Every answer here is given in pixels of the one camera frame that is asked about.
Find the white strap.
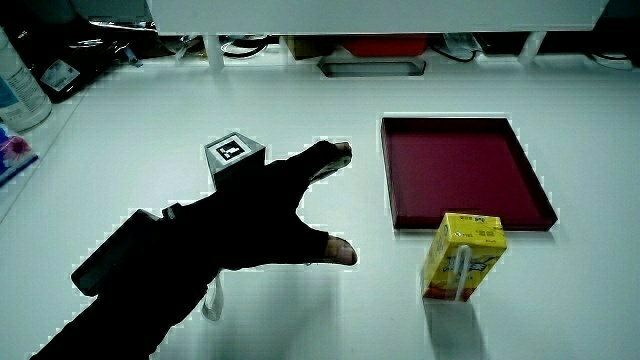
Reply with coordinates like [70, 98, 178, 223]
[201, 273, 225, 322]

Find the black forearm tracker box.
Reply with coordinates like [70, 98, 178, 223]
[70, 208, 166, 297]

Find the black cable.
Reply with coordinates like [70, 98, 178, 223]
[219, 37, 274, 60]
[428, 43, 480, 64]

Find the red plastic box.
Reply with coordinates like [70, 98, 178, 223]
[341, 35, 430, 58]

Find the floral tissue packet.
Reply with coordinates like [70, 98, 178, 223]
[0, 124, 39, 187]

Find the white plastic bottle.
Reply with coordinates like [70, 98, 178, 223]
[0, 27, 54, 133]

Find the dark red tray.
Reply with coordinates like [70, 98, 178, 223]
[380, 117, 559, 232]

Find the grey metal tray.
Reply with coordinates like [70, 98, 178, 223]
[317, 55, 428, 79]

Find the person's left hand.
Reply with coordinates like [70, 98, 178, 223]
[183, 132, 359, 272]

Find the brown cardboard box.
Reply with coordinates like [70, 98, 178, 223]
[283, 35, 346, 61]

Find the yellow ice redtea carton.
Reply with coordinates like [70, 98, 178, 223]
[420, 212, 508, 303]

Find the black bag with white label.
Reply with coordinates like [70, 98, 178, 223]
[0, 0, 176, 104]

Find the white shelf board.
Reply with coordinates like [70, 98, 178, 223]
[147, 0, 609, 36]

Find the white shelf leg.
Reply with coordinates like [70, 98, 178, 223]
[203, 34, 226, 71]

